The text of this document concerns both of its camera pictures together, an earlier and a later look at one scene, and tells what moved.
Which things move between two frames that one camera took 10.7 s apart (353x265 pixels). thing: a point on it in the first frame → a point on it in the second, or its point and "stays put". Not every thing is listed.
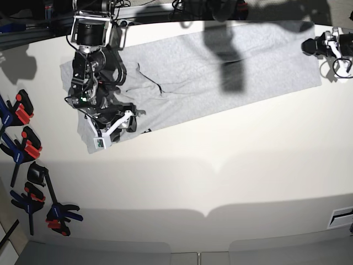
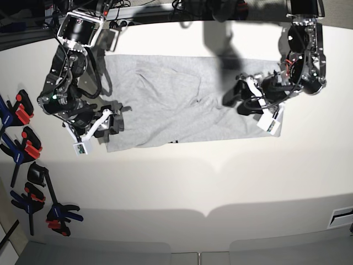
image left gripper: [101, 131] → [81, 122]
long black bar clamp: [58, 216] stays put
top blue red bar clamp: [21, 114] stays put
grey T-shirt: [175, 74] → [177, 100]
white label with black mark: [341, 217] stays put
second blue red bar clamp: [29, 148] stays put
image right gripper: [336, 51] → [272, 88]
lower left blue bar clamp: [33, 200] stays put
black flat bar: [15, 224] stays put
